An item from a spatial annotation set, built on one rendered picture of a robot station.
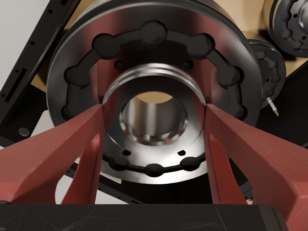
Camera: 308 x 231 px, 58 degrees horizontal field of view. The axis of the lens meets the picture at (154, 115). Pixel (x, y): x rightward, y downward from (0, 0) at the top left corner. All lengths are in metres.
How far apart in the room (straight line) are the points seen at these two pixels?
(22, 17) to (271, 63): 0.38
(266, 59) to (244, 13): 0.06
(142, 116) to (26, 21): 0.39
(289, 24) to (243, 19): 0.05
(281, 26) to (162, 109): 0.21
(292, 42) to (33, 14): 0.38
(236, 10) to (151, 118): 0.22
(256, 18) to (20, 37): 0.37
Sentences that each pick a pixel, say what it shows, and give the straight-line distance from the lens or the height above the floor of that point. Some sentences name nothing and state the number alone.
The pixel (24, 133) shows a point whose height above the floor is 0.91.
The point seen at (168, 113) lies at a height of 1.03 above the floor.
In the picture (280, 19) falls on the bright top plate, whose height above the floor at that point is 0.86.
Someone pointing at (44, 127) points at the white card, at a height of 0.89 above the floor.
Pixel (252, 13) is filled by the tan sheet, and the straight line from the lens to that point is 0.35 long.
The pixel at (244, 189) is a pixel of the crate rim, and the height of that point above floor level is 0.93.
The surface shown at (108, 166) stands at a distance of 0.16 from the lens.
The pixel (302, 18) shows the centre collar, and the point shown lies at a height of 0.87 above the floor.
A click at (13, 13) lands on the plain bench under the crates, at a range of 0.52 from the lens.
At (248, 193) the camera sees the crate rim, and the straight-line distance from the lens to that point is 0.39.
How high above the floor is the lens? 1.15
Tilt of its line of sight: 52 degrees down
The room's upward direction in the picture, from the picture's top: 179 degrees clockwise
